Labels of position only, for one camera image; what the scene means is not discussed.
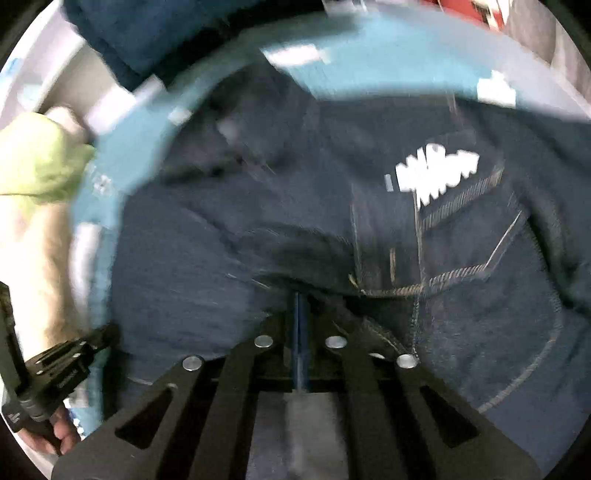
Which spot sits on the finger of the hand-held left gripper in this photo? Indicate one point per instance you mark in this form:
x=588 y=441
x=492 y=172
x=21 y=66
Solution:
x=99 y=339

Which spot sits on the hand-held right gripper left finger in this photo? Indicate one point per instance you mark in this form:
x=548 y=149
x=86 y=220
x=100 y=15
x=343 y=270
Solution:
x=298 y=350

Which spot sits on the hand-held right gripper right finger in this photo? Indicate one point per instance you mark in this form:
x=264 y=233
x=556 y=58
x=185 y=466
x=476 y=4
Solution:
x=353 y=383

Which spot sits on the dark blue jeans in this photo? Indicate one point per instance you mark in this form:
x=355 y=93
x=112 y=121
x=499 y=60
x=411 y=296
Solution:
x=277 y=207

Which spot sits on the person's left forearm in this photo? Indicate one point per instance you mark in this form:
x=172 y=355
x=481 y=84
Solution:
x=41 y=240

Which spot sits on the person's left hand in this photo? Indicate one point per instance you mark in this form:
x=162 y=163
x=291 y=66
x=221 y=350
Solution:
x=62 y=434

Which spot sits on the blue cloud-print blanket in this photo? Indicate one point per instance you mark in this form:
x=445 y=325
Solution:
x=138 y=138

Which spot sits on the dark blue cloth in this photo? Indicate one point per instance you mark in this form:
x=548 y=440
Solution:
x=184 y=32

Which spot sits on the red cloth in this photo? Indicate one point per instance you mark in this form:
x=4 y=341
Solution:
x=471 y=11

